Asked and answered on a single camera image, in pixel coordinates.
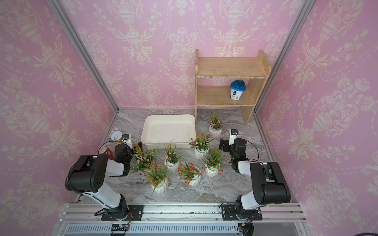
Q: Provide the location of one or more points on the white plastic storage box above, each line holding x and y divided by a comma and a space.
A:
162, 130

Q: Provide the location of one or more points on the wooden two-tier shelf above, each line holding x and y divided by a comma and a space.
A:
213, 77

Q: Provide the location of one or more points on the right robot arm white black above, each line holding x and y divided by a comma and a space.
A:
268, 183

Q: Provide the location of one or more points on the blue lidded white cup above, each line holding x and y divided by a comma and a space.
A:
237, 89

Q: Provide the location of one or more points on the potted plant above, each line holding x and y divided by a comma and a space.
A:
216, 126

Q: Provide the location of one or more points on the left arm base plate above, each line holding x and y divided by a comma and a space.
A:
134, 213

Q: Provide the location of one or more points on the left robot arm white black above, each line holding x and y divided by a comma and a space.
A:
87, 177

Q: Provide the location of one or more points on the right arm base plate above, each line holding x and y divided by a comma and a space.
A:
232, 213

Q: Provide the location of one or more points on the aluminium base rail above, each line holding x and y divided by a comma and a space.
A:
183, 219

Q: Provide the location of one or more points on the orange flower pot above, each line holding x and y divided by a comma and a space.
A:
213, 163
157, 177

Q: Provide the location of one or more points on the pink flower pot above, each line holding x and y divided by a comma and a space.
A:
145, 162
201, 144
171, 159

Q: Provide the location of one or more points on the red soda can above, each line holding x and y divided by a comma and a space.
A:
107, 151

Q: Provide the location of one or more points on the red flower pot front centre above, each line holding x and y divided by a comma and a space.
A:
189, 173

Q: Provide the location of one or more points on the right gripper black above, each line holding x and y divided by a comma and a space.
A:
226, 143

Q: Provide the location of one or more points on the white round can top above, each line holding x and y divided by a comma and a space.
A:
116, 136

